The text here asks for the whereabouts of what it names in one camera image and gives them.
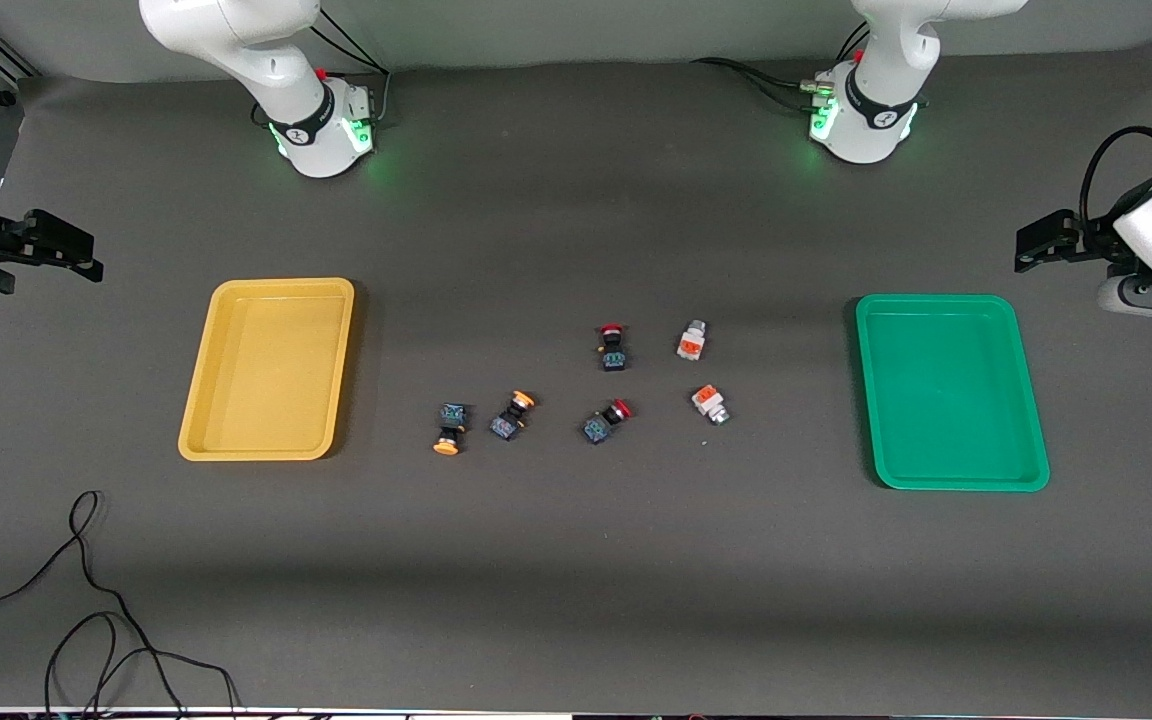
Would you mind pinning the green plastic tray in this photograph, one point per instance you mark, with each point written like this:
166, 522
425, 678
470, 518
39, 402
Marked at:
951, 395

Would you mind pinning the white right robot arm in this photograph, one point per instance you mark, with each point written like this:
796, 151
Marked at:
266, 60

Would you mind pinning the yellow plastic tray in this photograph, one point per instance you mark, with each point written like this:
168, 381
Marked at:
271, 370

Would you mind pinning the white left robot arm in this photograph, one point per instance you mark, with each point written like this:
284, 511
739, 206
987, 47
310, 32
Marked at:
881, 90

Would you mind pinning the aluminium frame profile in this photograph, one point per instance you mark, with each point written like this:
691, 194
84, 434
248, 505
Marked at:
1, 55

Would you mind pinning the white orange button switch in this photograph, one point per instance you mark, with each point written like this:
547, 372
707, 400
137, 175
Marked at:
692, 342
707, 401

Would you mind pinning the yellow push button switch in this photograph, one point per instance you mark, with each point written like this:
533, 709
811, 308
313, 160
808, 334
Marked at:
450, 425
512, 415

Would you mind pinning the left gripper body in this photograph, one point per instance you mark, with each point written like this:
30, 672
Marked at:
1094, 244

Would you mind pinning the red push button switch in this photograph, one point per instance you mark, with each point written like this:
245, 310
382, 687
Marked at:
613, 350
602, 424

